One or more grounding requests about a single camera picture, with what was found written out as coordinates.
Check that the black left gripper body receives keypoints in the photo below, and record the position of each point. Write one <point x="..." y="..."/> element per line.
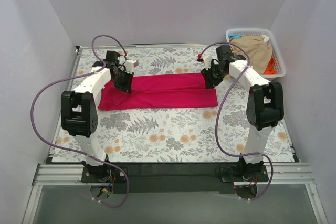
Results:
<point x="125" y="81"/>

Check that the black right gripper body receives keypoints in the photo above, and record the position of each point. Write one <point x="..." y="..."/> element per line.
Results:
<point x="210" y="77"/>

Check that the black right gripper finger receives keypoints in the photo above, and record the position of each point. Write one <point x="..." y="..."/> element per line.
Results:
<point x="211" y="83"/>
<point x="205" y="73"/>

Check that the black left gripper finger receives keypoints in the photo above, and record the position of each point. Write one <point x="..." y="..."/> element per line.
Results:
<point x="118" y="84"/>
<point x="127" y="82"/>

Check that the pink t shirt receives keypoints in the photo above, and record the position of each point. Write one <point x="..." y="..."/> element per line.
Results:
<point x="186" y="90"/>

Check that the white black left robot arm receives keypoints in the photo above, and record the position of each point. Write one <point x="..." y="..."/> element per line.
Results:
<point x="79" y="112"/>

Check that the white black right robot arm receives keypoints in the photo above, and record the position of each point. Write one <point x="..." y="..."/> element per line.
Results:
<point x="264" y="109"/>

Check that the blue t shirt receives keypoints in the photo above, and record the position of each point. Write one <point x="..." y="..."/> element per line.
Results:
<point x="234" y="36"/>

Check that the beige t shirt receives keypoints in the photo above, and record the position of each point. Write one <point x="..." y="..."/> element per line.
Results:
<point x="260" y="52"/>

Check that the orange t shirt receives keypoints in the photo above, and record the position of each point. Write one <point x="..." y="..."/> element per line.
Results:
<point x="270" y="70"/>

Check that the floral table mat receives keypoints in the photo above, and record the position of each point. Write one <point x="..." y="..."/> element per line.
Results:
<point x="175" y="135"/>

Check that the white plastic basket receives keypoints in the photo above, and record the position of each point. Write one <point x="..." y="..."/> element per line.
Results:
<point x="268" y="37"/>

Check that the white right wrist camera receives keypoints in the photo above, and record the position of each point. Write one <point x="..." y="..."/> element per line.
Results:
<point x="205" y="59"/>

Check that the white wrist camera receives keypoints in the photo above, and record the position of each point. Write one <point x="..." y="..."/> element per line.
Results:
<point x="130" y="65"/>
<point x="205" y="59"/>

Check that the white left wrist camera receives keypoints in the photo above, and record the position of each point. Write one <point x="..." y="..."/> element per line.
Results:
<point x="130" y="65"/>

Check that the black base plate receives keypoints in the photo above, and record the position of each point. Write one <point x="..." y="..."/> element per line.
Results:
<point x="173" y="177"/>

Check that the aluminium frame rail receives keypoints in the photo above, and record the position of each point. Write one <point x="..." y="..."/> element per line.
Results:
<point x="71" y="174"/>

